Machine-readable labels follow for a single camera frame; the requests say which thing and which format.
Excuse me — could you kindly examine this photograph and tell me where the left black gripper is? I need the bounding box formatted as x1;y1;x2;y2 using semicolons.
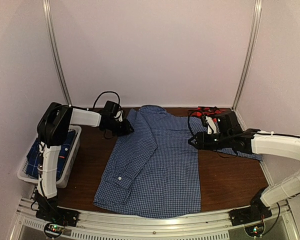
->
105;118;134;137

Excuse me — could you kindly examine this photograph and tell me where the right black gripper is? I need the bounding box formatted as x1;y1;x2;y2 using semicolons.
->
188;131;233;151

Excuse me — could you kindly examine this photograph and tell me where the blue small-check long sleeve shirt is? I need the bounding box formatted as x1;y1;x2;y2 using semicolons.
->
93;105;266;219

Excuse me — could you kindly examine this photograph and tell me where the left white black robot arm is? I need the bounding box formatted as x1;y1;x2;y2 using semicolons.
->
37;101;134;199

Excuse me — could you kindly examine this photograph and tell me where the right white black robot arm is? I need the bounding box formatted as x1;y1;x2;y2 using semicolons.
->
188;128;300;221

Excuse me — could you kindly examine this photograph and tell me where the red black plaid shirt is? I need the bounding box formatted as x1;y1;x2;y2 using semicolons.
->
187;106;231;123

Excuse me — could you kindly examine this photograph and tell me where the white plastic laundry basket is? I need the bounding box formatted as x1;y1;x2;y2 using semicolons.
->
17;125;82;188

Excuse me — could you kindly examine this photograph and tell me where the dark blue plaid shirt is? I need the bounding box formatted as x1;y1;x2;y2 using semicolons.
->
25;130;77;181

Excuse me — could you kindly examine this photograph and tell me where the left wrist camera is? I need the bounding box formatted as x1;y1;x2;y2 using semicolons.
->
114;109;125;122

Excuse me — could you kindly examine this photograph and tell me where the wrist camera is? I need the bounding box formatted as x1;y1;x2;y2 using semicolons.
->
204;116;218;135
114;109;125;122

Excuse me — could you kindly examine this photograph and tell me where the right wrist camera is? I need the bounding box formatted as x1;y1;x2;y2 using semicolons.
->
204;116;218;135

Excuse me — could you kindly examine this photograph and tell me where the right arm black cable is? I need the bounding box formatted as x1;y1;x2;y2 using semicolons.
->
187;111;206;136

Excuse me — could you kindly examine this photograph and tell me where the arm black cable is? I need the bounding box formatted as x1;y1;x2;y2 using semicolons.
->
187;111;206;136
92;91;122;113

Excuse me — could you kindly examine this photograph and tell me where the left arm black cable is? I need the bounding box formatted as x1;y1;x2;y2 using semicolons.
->
92;91;122;113

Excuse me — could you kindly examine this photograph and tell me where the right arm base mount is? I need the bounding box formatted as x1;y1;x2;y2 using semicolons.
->
228;192;272;226

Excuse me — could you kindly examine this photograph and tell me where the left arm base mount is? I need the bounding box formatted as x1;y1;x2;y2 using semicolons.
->
34;190;80;227

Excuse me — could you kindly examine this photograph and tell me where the front aluminium frame rail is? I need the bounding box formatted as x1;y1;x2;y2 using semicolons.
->
7;197;300;240

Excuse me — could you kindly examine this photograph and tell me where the right aluminium frame post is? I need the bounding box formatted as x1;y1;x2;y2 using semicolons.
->
232;0;263;111

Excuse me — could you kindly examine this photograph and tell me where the aluminium frame post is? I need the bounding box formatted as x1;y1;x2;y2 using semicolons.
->
232;0;263;111
42;0;72;105

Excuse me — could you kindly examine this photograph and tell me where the left aluminium frame post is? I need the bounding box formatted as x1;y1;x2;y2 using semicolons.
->
42;0;72;105

